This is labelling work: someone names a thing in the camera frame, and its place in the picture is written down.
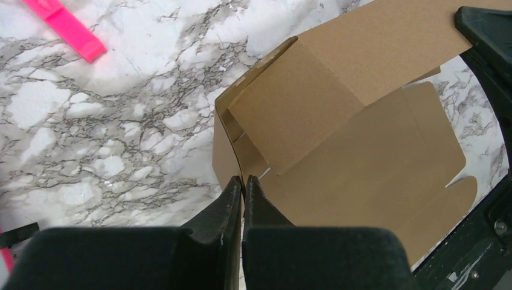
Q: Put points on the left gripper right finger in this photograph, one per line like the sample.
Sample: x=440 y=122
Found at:
x=280 y=255

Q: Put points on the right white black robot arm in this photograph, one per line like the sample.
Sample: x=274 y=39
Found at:
x=489 y=32

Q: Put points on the black whiteboard stand clip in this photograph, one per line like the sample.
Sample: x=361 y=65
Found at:
x=18 y=235

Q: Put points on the brown cardboard box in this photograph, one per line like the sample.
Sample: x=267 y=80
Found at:
x=342 y=128

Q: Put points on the pink marker pen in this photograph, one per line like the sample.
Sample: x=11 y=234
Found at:
x=69 y=28

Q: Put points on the pink framed whiteboard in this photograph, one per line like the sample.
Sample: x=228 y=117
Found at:
x=7 y=260

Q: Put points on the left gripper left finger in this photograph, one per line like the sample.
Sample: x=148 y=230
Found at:
x=203 y=253

